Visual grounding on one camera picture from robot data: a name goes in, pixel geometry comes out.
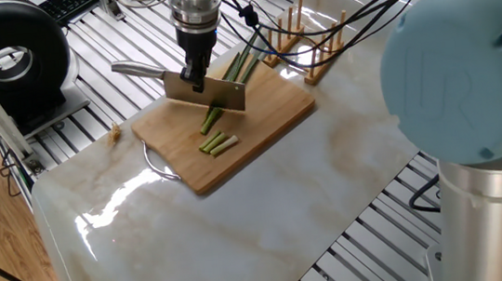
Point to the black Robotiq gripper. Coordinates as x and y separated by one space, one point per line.
196 43

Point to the steel kitchen knife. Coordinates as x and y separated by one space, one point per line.
223 92

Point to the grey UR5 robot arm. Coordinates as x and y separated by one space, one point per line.
469 80

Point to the short green garlic piece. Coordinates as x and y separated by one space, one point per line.
211 141
211 120

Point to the green garlic stalk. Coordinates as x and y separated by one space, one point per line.
243 65

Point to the short white garlic piece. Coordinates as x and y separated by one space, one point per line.
218 142
226 145

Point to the small tan garlic scrap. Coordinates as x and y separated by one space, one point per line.
115 131

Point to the bamboo cutting board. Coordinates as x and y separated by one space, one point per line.
269 129

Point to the wooden slotted rack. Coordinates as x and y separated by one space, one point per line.
317 59

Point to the black computer keyboard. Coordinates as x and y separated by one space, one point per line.
73 2

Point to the black round fan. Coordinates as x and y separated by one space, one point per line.
40 46

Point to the white marble pattern mat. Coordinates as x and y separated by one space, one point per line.
270 232

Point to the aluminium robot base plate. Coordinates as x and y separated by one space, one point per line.
442 270

